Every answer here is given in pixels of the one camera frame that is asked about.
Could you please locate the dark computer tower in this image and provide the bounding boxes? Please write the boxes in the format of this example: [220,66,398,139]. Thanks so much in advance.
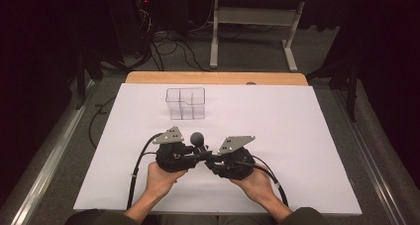
[107,0,155,59]

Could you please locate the person's right hand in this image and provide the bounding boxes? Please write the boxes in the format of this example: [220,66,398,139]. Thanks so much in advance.
[229,170,277,209]

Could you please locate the white table mat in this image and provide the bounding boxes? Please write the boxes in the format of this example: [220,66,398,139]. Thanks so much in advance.
[72,82,364,217]

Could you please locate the thin black floor cable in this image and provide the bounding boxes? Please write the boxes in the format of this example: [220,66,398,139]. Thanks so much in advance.
[87,96,117,150]

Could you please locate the person's left hand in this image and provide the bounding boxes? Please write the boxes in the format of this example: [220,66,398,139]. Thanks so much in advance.
[144,161,188,202]

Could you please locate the black stand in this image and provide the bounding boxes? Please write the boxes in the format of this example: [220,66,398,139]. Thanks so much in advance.
[73,48,104,111]
[306,57,362,123]

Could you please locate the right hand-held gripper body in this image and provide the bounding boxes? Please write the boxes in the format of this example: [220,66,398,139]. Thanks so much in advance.
[211,135,258,181]

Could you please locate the tangle of black floor cables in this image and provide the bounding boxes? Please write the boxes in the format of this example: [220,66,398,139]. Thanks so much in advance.
[132,6,216,72]

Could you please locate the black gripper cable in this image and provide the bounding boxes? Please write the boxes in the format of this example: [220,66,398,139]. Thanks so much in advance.
[126,132,164,211]
[244,155,289,208]

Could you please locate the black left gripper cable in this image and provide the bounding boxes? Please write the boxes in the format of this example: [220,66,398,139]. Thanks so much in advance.
[126,132,164,211]

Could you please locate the clear plastic organizer box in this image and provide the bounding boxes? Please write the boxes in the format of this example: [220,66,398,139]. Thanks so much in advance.
[164,86,207,121]

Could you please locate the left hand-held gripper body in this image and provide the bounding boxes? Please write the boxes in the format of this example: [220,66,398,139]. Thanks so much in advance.
[152,125,200,173]

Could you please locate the black makeup brush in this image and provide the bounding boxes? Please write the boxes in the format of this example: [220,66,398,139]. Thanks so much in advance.
[189,131,214,162]

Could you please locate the metal floor rail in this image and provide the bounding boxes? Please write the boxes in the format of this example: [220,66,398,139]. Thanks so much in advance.
[9,79,97,225]
[331,88,408,225]

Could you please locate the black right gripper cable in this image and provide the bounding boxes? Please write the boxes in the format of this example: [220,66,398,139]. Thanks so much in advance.
[244,155,289,208]

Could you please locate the white metal desk frame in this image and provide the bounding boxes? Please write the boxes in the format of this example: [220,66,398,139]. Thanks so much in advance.
[209,0,307,73]

